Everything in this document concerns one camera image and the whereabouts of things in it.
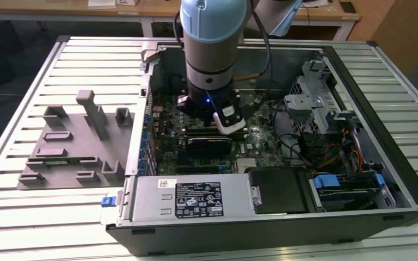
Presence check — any hard disk in blue carrier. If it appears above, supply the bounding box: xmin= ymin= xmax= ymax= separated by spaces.
xmin=309 ymin=173 xmax=385 ymax=213

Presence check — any silver power supply unit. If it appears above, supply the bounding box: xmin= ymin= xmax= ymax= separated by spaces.
xmin=115 ymin=173 xmax=256 ymax=228

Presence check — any green RAM stick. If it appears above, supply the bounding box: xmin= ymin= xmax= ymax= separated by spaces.
xmin=41 ymin=158 xmax=86 ymax=165

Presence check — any black open PC case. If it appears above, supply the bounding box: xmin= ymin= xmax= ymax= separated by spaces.
xmin=98 ymin=38 xmax=418 ymax=256

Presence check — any white paper sheet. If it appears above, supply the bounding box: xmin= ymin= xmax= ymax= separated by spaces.
xmin=86 ymin=0 xmax=115 ymax=8

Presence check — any small white wrist camera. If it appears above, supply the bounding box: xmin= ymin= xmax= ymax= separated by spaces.
xmin=176 ymin=95 xmax=190 ymax=111

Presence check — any green motherboard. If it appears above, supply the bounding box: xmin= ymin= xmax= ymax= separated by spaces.
xmin=149 ymin=91 xmax=295 ymax=177

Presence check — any brown wooden cabinet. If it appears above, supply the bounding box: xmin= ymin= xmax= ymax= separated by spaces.
xmin=348 ymin=0 xmax=418 ymax=76

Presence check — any black phone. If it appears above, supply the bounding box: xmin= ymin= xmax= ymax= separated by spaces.
xmin=339 ymin=1 xmax=356 ymax=14

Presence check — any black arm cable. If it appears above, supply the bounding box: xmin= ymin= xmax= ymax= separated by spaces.
xmin=172 ymin=10 xmax=185 ymax=47
xmin=232 ymin=9 xmax=272 ymax=82

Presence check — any grey parts rack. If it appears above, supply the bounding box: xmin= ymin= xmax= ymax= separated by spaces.
xmin=14 ymin=89 xmax=136 ymax=191

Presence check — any black graphics card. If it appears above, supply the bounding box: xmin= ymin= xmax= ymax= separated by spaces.
xmin=185 ymin=136 xmax=233 ymax=156

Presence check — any wooden desk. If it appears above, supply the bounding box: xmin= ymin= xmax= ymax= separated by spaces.
xmin=0 ymin=0 xmax=363 ymax=41

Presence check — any orange yellow wire bundle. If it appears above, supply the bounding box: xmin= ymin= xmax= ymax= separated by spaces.
xmin=312 ymin=129 xmax=364 ymax=175

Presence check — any blue plastic latch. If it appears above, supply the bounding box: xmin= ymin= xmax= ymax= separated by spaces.
xmin=99 ymin=196 xmax=117 ymax=209

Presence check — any metal drive cage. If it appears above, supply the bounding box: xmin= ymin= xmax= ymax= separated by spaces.
xmin=283 ymin=60 xmax=341 ymax=135

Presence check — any black plastic shroud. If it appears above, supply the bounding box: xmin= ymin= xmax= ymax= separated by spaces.
xmin=246 ymin=166 xmax=311 ymax=215

